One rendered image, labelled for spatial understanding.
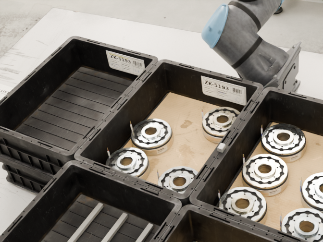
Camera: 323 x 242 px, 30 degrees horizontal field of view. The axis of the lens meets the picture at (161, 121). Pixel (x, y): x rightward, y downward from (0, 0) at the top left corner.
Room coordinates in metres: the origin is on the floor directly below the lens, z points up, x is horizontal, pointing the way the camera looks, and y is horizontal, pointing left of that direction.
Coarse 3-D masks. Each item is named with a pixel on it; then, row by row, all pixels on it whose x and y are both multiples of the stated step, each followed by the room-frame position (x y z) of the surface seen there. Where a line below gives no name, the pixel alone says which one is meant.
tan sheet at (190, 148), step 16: (176, 96) 1.24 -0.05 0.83; (160, 112) 1.19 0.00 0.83; (176, 112) 1.18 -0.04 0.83; (192, 112) 1.17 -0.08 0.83; (176, 128) 1.12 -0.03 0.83; (192, 128) 1.11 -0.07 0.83; (128, 144) 1.09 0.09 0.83; (176, 144) 1.06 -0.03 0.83; (192, 144) 1.05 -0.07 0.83; (208, 144) 1.04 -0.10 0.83; (160, 160) 1.02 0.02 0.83; (176, 160) 1.01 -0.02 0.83; (192, 160) 1.00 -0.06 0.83
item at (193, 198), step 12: (264, 96) 1.07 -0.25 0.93; (288, 96) 1.06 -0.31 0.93; (300, 96) 1.05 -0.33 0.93; (252, 108) 1.03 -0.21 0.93; (240, 132) 0.96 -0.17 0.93; (228, 144) 0.93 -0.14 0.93; (216, 168) 0.87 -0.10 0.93; (204, 180) 0.84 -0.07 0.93; (192, 204) 0.78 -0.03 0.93; (204, 204) 0.78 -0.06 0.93; (228, 216) 0.74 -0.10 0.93; (240, 216) 0.73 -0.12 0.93; (264, 228) 0.69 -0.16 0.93; (288, 240) 0.66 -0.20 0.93; (300, 240) 0.65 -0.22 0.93
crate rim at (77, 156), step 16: (160, 64) 1.26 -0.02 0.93; (176, 64) 1.25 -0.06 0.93; (144, 80) 1.21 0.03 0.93; (240, 80) 1.14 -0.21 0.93; (128, 96) 1.16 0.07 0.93; (256, 96) 1.07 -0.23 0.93; (112, 112) 1.11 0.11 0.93; (240, 112) 1.03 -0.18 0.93; (80, 160) 0.96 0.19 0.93; (208, 160) 0.89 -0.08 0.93; (128, 176) 0.89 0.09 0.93; (160, 192) 0.83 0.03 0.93; (176, 192) 0.82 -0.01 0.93; (192, 192) 0.82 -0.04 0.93
